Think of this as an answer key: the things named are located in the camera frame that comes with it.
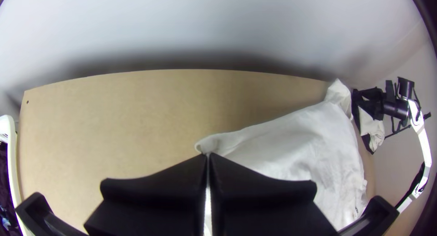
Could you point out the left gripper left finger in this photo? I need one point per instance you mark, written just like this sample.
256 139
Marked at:
160 202

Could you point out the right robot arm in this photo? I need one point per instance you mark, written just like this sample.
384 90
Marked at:
421 137

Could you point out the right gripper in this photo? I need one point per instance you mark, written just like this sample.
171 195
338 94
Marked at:
370 101

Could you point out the white laundry basket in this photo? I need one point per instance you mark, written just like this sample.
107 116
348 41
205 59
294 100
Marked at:
9 154

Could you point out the white t-shirt with orange print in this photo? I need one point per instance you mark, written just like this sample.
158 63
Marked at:
300 147

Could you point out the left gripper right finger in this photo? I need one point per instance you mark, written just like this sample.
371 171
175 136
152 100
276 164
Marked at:
259 205

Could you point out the heap of clothes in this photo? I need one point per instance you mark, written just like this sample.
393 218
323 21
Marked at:
4 188

